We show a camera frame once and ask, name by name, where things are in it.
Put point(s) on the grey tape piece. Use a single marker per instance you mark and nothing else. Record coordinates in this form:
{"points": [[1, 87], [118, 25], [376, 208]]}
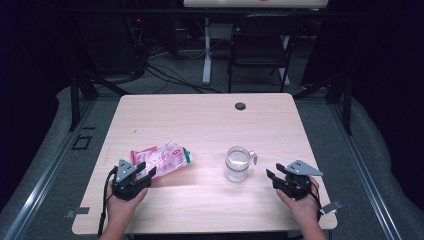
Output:
{"points": [[78, 211], [331, 206]]}

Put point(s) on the clear glass jar with lid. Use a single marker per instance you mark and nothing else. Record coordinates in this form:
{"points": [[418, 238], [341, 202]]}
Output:
{"points": [[236, 165]]}

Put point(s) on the white desk leg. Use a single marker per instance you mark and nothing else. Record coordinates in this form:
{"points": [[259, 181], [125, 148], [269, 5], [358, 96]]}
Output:
{"points": [[207, 60]]}

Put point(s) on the dark round table grommet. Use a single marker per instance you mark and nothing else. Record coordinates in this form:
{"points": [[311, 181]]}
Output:
{"points": [[240, 106]]}

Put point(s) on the black metal stand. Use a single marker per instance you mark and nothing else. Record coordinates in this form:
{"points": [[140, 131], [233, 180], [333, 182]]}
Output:
{"points": [[347, 106], [75, 100]]}

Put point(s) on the aluminium floor rail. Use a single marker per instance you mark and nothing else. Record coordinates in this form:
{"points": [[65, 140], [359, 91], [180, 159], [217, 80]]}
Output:
{"points": [[370, 186], [36, 196]]}

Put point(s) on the black folding chair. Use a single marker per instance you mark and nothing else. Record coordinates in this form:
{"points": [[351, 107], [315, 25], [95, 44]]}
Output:
{"points": [[263, 36]]}

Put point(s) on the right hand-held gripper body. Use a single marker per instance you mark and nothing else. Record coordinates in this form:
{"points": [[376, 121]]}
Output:
{"points": [[298, 183]]}

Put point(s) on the black tape strip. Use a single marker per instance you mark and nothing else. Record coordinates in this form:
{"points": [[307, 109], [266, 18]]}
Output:
{"points": [[88, 128]]}

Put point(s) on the pink printed plastic bag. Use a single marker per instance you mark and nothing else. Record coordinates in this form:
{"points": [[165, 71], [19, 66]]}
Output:
{"points": [[166, 158]]}

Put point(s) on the black tape square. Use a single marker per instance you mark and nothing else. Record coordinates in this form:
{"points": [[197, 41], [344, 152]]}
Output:
{"points": [[74, 143]]}

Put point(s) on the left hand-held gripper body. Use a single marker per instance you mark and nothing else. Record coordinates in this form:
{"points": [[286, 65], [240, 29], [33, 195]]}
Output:
{"points": [[125, 173]]}

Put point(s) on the grey box under desk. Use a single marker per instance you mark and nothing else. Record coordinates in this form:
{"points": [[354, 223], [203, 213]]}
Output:
{"points": [[220, 31]]}

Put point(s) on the person's left hand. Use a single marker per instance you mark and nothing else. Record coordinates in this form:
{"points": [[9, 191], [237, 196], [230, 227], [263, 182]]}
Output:
{"points": [[120, 208]]}

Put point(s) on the person's right hand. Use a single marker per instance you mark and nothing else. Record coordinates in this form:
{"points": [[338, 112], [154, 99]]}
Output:
{"points": [[305, 210]]}

